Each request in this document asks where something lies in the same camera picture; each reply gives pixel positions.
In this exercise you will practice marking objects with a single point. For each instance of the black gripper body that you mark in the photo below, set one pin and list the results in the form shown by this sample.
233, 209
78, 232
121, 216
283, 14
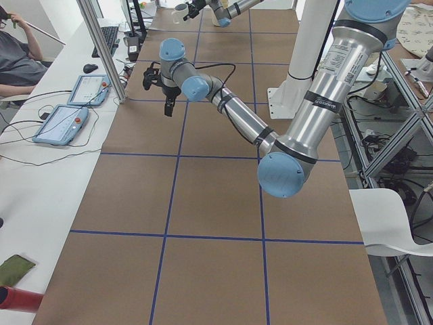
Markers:
168, 92
196, 6

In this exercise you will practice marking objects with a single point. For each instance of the white ceramic HOME mug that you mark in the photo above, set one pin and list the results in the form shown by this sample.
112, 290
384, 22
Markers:
179, 13

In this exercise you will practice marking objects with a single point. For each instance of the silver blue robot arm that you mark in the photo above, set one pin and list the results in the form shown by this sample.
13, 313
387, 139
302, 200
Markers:
222, 15
334, 41

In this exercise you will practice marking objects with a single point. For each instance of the black keyboard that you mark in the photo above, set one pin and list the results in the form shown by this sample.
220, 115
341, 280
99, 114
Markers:
110, 34

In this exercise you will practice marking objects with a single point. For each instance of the far blue teach pendant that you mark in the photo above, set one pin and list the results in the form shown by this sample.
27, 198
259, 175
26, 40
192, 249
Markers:
89, 90

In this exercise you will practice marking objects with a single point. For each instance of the blue teach pendant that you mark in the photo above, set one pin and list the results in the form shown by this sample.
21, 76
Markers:
62, 125
89, 90

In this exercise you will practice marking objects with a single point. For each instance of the black computer mouse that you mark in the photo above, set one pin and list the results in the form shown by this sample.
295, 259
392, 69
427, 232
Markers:
88, 68

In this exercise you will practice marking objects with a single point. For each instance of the near blue teach pendant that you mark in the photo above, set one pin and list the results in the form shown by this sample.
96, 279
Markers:
62, 125

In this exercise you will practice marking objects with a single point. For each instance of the seated person grey shirt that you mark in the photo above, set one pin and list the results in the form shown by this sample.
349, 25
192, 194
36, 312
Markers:
21, 63

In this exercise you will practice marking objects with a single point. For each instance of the green cloth pouch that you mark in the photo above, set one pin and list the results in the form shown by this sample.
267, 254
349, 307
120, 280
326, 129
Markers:
14, 269

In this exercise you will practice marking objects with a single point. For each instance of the white plastic chair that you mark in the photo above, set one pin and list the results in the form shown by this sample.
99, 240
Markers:
384, 224

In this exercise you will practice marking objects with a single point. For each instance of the red cylinder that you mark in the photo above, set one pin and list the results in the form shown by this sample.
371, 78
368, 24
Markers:
16, 299

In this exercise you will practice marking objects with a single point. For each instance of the aluminium frame post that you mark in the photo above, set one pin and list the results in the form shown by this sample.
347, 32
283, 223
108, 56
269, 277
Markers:
90, 18

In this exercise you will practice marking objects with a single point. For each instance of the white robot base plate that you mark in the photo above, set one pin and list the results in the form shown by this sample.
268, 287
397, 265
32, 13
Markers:
282, 101

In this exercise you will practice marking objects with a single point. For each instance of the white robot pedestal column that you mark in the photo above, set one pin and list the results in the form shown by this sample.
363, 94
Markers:
315, 23

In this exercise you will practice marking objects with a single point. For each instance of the aluminium frame rack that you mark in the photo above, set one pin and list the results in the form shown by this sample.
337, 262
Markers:
384, 137

